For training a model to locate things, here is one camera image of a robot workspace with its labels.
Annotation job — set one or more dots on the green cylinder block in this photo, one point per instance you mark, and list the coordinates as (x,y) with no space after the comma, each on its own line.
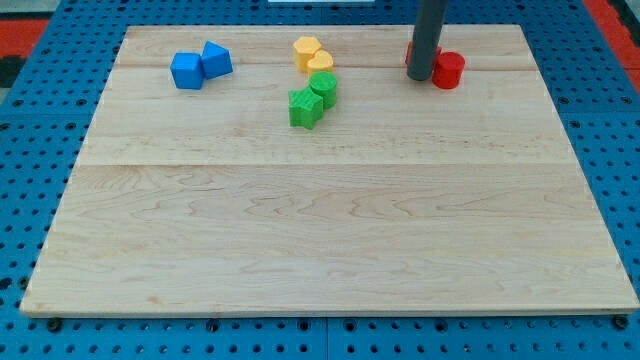
(324,84)

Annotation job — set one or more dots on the red cylinder block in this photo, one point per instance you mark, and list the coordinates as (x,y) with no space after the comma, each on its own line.
(448,70)

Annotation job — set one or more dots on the light wooden board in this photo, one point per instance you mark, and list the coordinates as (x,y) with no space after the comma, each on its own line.
(404,200)

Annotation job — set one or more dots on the yellow heart block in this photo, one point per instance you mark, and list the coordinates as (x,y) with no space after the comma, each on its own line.
(321,61)

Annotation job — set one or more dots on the red block behind rod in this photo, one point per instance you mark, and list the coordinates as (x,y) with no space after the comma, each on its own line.
(409,50)

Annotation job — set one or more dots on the blue triangular prism block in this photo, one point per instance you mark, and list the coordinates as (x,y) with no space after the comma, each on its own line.
(216,60)

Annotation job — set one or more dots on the blue perforated metal table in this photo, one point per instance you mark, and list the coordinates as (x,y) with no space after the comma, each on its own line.
(45,115)

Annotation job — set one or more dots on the green star block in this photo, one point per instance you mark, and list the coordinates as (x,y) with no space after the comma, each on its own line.
(305,108)

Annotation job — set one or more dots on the blue cube block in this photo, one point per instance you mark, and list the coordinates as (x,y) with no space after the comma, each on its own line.
(187,71)

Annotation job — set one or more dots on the yellow hexagon block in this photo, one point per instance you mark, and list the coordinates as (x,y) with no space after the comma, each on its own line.
(304,49)

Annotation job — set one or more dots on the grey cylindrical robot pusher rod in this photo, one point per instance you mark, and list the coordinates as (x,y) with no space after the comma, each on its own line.
(425,39)

